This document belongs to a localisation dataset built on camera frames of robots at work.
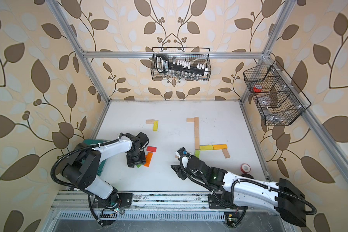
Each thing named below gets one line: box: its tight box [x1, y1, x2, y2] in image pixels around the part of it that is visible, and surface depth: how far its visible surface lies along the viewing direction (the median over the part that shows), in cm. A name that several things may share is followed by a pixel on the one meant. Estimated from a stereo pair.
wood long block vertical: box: [194, 136, 200, 150], surface depth 98 cm
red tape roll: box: [240, 163, 251, 174], surface depth 86 cm
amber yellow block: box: [212, 144, 228, 150], surface depth 96 cm
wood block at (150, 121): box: [145, 119, 155, 125], surface depth 110 cm
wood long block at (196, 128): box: [194, 116, 200, 132], surface depth 110 cm
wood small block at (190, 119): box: [186, 117, 195, 123], surface depth 111 cm
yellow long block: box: [152, 119, 160, 132], surface depth 107 cm
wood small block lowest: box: [221, 148, 231, 160], surface depth 93 cm
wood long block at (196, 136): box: [194, 123, 200, 143], surface depth 104 cm
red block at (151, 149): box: [146, 145, 158, 153], surface depth 95 cm
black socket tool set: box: [155, 54, 209, 76], surface depth 85 cm
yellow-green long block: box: [199, 145, 214, 151], surface depth 96 cm
